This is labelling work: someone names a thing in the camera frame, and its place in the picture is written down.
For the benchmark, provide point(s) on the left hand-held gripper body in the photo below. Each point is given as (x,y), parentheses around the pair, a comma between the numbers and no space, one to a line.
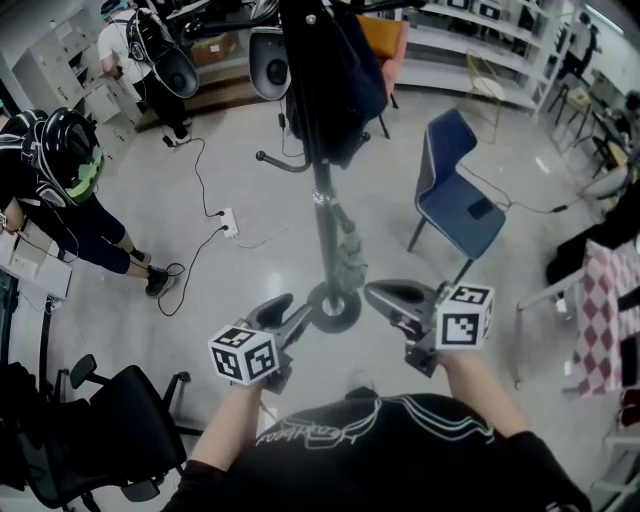
(245,357)

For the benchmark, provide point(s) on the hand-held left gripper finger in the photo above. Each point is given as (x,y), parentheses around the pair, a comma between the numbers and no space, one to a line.
(270,312)
(297,325)

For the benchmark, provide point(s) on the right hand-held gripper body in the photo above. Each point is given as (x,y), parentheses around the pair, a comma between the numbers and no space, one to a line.
(462,325)

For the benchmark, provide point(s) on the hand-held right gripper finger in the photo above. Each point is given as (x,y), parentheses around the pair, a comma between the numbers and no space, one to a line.
(410,329)
(400,297)

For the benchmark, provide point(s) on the grey cloth garment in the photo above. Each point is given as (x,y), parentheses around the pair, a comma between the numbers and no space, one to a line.
(350,260)

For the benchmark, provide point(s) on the black coat rack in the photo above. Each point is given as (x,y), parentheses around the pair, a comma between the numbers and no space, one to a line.
(325,235)

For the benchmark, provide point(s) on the person's left forearm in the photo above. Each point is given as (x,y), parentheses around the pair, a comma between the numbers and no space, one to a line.
(225,430)

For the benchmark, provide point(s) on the person's right forearm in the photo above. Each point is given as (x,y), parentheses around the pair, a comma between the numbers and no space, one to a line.
(480,395)

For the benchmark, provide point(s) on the person's shoe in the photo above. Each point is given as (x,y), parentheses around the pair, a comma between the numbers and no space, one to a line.
(361,387)

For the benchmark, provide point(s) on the white power strip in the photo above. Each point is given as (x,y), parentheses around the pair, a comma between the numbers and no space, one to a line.
(229,222)

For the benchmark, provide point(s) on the blue upholstered chair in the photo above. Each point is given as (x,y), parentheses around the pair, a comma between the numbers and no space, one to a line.
(460,210)

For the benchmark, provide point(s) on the black phone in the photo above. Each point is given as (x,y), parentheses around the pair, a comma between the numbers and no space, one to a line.
(479,207)

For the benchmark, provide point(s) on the person's black printed shirt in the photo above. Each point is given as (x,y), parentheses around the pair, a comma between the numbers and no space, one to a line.
(390,465)

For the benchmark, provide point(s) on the black office chair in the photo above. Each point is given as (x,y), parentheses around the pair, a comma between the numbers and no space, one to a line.
(125,425)

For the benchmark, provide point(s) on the pink checkered cloth table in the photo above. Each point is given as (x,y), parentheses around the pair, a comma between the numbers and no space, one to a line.
(600,310)

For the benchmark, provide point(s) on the black box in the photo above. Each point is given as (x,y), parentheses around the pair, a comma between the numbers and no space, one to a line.
(631,362)

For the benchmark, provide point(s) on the white desk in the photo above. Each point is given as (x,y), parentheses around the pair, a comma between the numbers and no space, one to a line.
(45,275)

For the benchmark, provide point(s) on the black bag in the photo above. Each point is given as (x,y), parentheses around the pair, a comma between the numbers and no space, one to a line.
(340,85)

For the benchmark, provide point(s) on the wooden steps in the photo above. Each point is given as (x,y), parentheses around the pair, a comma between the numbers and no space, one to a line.
(225,95)

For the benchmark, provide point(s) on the white shelving unit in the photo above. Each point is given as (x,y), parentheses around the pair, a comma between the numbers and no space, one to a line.
(475,60)

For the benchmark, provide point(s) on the orange armchair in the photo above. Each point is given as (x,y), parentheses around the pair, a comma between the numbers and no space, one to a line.
(387,35)

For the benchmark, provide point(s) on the cardboard box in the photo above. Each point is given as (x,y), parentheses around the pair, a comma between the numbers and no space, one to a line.
(215,47)

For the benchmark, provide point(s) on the black frame chair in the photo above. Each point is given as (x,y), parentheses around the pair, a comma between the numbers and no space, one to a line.
(575,97)

